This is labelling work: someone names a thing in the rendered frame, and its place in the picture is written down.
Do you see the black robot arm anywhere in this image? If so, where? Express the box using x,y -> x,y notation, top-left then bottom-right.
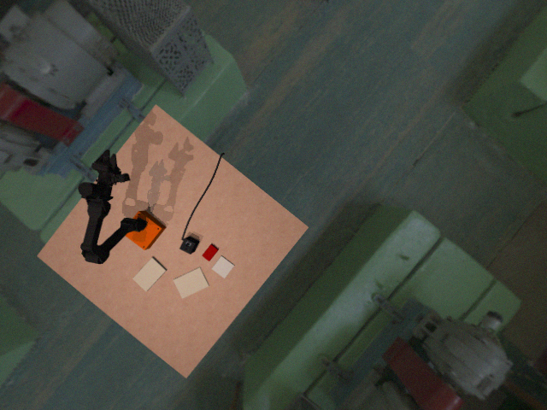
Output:
78,173 -> 148,264

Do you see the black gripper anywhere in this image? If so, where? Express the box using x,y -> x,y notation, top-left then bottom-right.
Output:
91,149 -> 121,186

